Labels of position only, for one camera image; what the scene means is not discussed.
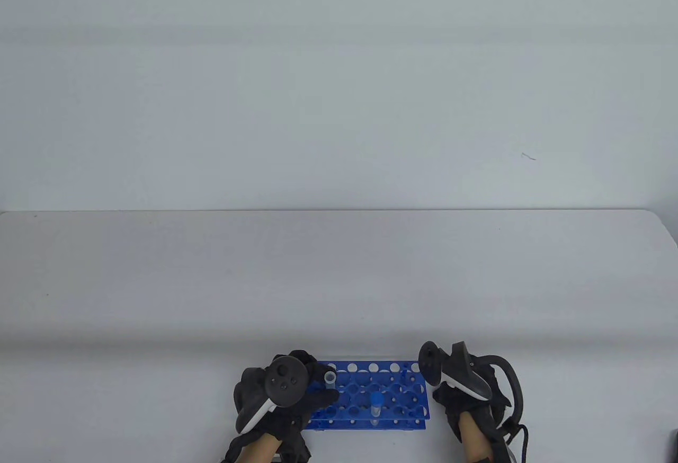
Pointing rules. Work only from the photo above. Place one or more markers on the clear plastic test tube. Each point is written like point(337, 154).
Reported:
point(330, 380)
point(376, 414)

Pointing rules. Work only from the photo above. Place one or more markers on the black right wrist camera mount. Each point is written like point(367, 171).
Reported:
point(506, 455)

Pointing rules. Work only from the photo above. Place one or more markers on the person's left hand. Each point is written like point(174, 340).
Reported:
point(318, 402)

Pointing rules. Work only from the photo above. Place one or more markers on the person's right forearm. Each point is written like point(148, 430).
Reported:
point(474, 442)

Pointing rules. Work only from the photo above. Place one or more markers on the black and white right controller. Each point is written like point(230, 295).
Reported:
point(461, 373)

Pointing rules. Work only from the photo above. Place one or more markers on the person's left forearm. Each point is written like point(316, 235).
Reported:
point(259, 447)

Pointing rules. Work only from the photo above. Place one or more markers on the blue plastic test tube rack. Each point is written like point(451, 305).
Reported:
point(416, 404)

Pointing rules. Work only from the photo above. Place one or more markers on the black and white left controller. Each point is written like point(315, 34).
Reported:
point(286, 381)

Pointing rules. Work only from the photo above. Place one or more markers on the person's right hand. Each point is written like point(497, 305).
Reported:
point(476, 412)

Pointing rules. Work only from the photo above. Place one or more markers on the blue test tube cap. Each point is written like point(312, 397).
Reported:
point(377, 399)

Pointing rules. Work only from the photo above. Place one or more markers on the black and white controller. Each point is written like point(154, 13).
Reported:
point(286, 381)
point(461, 373)

